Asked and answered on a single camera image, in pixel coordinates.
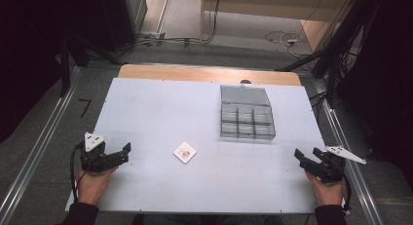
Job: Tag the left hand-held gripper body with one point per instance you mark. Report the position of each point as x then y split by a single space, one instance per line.
94 155

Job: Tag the aluminium floor rail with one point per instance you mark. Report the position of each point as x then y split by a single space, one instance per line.
35 153
350 173

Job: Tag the black metal stand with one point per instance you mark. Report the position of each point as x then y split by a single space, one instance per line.
65 69

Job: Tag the clear plastic compartment box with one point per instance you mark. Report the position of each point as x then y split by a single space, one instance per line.
246 113

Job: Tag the small white square packet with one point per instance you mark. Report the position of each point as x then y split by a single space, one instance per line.
185 152

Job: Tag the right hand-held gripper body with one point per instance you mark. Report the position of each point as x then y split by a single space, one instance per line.
331 165

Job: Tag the light wooden cabinet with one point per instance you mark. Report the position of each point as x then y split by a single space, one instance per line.
279 4

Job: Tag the person's left hand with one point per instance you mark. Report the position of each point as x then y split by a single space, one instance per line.
92 184

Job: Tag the black cabinet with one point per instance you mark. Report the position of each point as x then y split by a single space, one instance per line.
120 18

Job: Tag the black tripod stand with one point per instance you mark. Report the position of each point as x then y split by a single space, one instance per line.
328 56

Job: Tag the grey power strip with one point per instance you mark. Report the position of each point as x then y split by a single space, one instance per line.
152 35

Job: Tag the person's right hand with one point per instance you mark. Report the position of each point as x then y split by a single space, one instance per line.
326 191

